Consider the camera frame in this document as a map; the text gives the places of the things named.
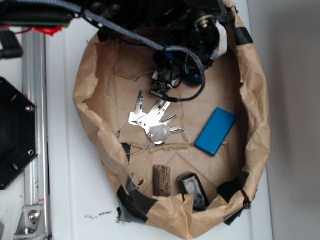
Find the black glossy rectangular object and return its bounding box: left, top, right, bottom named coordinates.
left=177, top=172, right=209, bottom=212

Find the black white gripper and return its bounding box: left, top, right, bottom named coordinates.
left=149, top=15, right=228, bottom=98

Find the dark green plastic pickle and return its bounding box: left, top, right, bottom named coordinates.
left=182, top=69, right=202, bottom=86

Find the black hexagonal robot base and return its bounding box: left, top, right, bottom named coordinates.
left=0, top=77, right=38, bottom=191

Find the aluminium extrusion rail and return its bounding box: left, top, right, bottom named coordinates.
left=22, top=31, right=52, bottom=240

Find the brown paper bag bin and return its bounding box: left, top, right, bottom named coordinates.
left=73, top=0, right=271, bottom=240

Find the blue rectangular block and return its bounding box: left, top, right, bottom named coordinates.
left=194, top=107, right=237, bottom=157

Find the metal corner bracket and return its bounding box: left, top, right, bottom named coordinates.
left=13, top=205, right=46, bottom=240

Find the brown wood piece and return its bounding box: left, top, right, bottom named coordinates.
left=153, top=165, right=171, bottom=197

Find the grey braided cable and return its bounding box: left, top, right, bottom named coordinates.
left=56, top=0, right=206, bottom=103

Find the bunch of silver keys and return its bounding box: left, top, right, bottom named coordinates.
left=122, top=91, right=185, bottom=157

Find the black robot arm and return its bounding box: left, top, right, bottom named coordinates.
left=0, top=0, right=228, bottom=103

